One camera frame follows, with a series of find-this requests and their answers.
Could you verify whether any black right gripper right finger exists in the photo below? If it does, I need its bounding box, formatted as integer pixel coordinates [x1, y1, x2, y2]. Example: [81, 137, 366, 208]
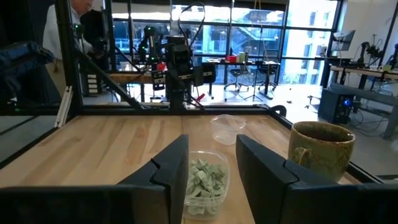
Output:
[235, 134, 336, 224]

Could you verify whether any white aluminium profile bar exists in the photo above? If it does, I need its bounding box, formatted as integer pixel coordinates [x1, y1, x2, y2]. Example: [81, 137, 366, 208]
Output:
[55, 86, 74, 128]

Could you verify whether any black diagonal frame brace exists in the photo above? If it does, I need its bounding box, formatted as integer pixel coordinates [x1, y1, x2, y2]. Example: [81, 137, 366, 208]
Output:
[74, 46, 146, 110]

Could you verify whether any black frame post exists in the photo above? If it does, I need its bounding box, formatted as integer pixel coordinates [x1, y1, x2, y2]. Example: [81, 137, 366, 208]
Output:
[55, 0, 84, 116]

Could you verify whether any wooden top workbench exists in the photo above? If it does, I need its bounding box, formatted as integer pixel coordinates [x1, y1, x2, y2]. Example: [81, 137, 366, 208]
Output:
[329, 65, 398, 139]

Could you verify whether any small clear plastic cup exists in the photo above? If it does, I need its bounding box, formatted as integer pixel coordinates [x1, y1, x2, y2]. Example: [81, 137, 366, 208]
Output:
[210, 114, 248, 146]

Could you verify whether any large clear plastic container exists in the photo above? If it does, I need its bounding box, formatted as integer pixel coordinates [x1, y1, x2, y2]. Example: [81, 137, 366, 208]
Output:
[183, 150, 231, 222]

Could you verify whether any green brown ceramic mug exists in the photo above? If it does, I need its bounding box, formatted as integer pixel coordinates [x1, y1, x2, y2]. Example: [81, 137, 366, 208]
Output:
[288, 121, 356, 183]

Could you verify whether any blue fabric object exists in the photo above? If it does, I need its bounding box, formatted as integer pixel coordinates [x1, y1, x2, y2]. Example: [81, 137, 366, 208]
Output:
[0, 42, 55, 105]

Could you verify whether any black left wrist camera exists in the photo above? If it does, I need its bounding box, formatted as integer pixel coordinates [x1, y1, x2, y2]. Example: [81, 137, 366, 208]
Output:
[170, 43, 191, 65]

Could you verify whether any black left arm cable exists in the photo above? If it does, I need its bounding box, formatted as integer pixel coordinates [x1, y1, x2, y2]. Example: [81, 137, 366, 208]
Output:
[177, 1, 206, 47]

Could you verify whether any grey tilted monitor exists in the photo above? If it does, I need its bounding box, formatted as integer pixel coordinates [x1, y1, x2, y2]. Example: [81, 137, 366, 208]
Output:
[331, 30, 357, 52]

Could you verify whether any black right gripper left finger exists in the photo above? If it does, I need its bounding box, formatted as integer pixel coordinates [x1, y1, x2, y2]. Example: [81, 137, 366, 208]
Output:
[118, 134, 190, 224]

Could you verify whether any person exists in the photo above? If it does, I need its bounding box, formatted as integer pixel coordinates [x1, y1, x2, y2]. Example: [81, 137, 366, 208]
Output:
[42, 0, 95, 62]

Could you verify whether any black computer tower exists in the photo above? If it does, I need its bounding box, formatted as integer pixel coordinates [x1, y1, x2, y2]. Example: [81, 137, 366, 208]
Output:
[317, 88, 355, 125]

